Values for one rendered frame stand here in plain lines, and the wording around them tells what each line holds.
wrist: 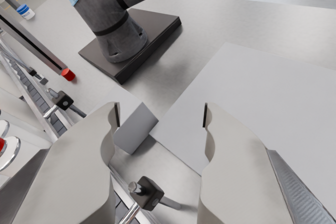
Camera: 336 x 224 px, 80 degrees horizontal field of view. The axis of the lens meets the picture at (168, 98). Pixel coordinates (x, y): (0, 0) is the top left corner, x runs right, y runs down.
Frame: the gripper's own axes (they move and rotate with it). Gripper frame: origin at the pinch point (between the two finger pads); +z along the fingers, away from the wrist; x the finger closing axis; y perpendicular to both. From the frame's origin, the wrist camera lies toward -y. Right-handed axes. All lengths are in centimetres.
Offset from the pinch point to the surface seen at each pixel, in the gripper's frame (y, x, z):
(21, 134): 15.0, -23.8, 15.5
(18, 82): 17, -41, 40
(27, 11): 8, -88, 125
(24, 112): 19.8, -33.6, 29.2
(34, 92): 24, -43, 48
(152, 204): 17.2, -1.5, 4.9
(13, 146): 12.9, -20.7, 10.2
